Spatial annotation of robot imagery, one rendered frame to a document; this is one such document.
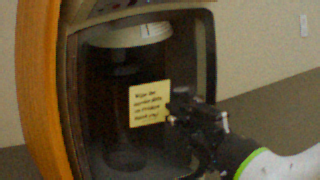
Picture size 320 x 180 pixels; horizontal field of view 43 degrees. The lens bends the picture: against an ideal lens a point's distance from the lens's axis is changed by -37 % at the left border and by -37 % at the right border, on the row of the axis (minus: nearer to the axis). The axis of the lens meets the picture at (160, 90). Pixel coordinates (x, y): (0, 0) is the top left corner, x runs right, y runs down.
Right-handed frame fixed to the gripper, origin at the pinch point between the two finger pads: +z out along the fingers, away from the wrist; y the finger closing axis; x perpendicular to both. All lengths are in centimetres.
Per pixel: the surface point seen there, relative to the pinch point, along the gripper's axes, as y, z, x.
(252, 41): -10, 49, -59
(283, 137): -26, 10, -46
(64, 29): 19.8, 6.9, 21.0
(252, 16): 0, 49, -60
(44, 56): 19.5, -3.6, 28.8
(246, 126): -26, 26, -39
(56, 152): 0.2, -3.6, 28.6
